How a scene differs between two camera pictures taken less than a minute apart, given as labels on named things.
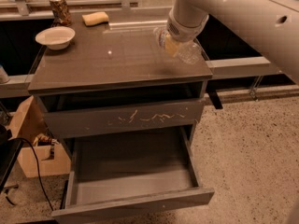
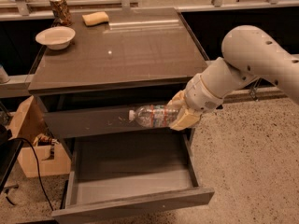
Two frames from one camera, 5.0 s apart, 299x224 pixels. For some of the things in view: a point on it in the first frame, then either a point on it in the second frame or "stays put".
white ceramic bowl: [57, 38] stays put
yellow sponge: [95, 19] stays put
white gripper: [184, 32] → [201, 97]
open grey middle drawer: [106, 176] stays put
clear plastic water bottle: [189, 51] → [152, 116]
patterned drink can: [62, 16] stays put
